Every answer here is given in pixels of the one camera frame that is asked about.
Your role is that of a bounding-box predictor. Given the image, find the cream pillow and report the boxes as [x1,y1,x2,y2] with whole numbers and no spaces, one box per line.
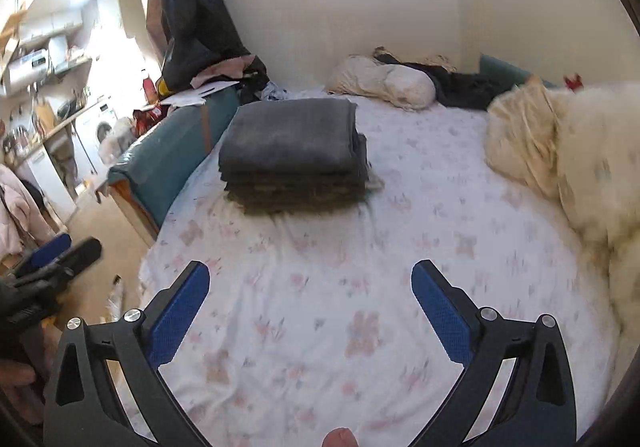
[325,55,437,112]

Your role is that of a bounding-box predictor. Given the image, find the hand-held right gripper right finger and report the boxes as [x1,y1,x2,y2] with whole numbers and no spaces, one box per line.
[411,260,578,447]

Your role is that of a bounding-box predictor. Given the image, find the stack of folded pants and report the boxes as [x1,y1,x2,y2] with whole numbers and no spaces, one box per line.
[224,169,383,216]

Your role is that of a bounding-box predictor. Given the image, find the floral white bed sheet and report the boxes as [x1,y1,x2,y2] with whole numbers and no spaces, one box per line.
[107,87,626,447]

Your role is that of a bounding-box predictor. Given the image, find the white water heater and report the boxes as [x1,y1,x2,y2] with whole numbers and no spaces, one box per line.
[0,46,55,95]

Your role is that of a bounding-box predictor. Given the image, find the dark crumpled clothes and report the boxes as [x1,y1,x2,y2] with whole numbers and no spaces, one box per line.
[374,47,523,110]

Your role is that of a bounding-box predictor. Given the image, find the person's right hand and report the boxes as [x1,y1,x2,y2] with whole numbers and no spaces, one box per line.
[324,428,359,447]

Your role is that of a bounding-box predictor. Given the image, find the person's left hand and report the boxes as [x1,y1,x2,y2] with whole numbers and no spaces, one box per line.
[0,360,37,389]

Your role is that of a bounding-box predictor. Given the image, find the teal bed frame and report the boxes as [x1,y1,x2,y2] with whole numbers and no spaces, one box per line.
[107,87,242,248]

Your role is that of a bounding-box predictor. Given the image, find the red bottle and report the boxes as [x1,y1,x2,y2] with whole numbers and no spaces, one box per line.
[142,68,159,104]

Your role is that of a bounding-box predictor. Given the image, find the dark grey pants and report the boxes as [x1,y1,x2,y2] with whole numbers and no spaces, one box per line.
[218,98,369,178]

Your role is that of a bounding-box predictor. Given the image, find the blue white cloth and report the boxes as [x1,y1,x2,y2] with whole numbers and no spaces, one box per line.
[259,81,290,102]

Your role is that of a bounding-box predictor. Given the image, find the cream duvet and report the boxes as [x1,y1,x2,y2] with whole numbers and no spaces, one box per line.
[486,79,640,333]

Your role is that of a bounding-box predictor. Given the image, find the white washing machine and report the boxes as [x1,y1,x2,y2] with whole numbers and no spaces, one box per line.
[74,97,122,178]

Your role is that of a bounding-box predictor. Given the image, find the pink garment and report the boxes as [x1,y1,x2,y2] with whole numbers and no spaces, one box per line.
[0,163,53,255]

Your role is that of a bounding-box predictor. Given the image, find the dark hanging clothes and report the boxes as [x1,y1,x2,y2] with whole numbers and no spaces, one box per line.
[159,0,251,90]

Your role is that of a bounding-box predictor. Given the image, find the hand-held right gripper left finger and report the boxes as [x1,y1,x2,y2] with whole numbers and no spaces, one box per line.
[42,261,213,447]

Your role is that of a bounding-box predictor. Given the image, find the clear plastic bottle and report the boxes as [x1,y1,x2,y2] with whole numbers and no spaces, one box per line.
[106,274,127,320]

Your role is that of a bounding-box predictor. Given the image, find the white papers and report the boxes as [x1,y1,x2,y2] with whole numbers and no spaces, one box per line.
[159,81,241,108]

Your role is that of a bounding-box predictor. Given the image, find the teal headboard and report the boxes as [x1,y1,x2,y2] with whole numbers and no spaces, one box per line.
[479,53,557,88]

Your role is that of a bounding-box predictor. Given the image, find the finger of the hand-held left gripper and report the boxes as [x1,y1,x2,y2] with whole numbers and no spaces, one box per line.
[57,238,103,273]
[17,233,73,273]

